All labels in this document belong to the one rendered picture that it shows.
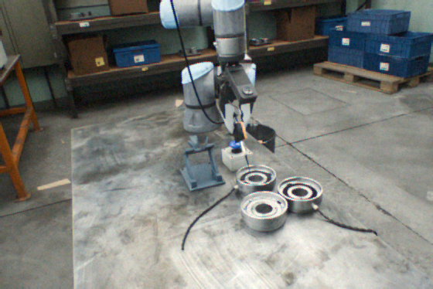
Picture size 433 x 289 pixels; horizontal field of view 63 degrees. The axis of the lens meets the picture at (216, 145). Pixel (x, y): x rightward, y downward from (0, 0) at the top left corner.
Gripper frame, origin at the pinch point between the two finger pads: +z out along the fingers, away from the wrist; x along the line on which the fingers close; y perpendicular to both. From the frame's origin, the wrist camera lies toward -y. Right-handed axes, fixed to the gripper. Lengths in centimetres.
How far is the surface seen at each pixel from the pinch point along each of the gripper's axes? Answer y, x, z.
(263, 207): -21.1, 2.8, 11.5
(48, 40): 356, 83, 10
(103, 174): 16.5, 37.9, 13.2
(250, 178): -8.4, 0.6, 11.0
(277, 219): -28.2, 2.8, 10.1
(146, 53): 335, -18, 35
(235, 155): 1.3, 0.8, 8.7
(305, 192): -20.2, -9.0, 11.1
